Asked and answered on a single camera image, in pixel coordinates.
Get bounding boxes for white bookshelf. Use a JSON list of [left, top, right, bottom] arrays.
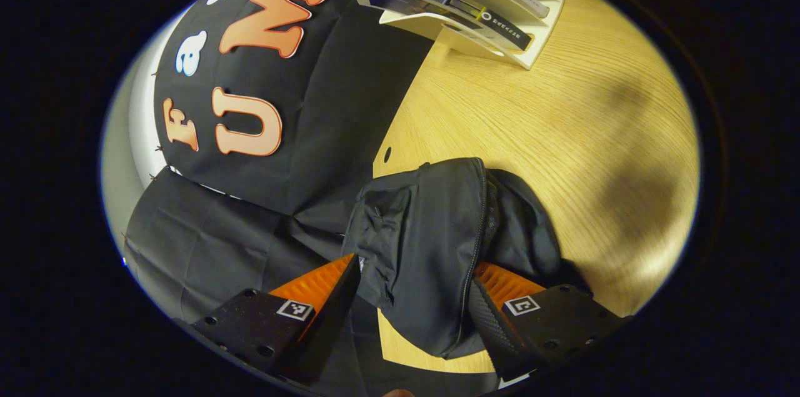
[[378, 0, 568, 71]]

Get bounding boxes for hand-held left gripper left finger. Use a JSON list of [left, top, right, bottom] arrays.
[[191, 253, 363, 385]]

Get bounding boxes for black schoolbag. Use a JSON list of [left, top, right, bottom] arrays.
[[342, 158, 563, 359]]

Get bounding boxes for black backdrop cloth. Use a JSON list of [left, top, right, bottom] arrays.
[[122, 0, 438, 397]]

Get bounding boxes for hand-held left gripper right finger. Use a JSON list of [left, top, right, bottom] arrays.
[[469, 261, 629, 385]]

